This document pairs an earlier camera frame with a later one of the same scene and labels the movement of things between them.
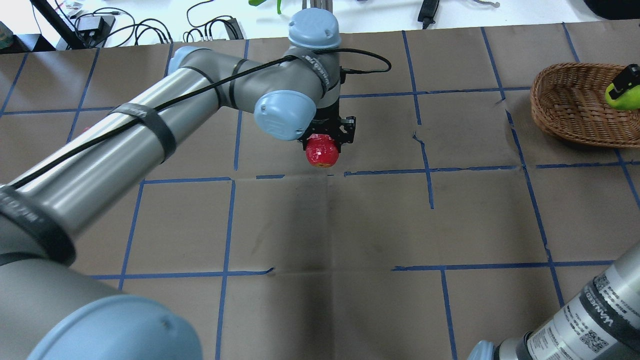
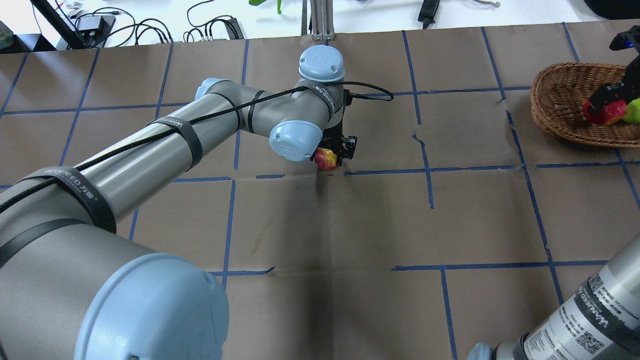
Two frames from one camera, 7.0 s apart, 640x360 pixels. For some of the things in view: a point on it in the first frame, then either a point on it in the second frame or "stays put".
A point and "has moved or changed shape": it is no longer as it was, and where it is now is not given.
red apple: (322, 151) has moved or changed shape
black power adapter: (427, 12) stays put
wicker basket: (570, 99) stays put
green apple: (630, 100) has moved or changed shape
